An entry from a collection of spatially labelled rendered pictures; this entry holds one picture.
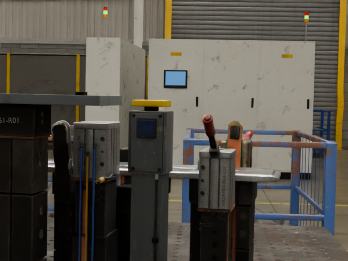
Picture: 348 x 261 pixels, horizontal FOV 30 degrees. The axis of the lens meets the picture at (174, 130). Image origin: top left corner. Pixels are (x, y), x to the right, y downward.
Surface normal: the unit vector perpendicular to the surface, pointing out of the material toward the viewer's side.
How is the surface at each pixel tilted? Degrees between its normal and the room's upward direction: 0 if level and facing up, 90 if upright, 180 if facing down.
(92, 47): 90
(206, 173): 90
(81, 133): 90
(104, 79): 90
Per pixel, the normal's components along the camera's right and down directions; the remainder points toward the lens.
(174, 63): -0.04, 0.05
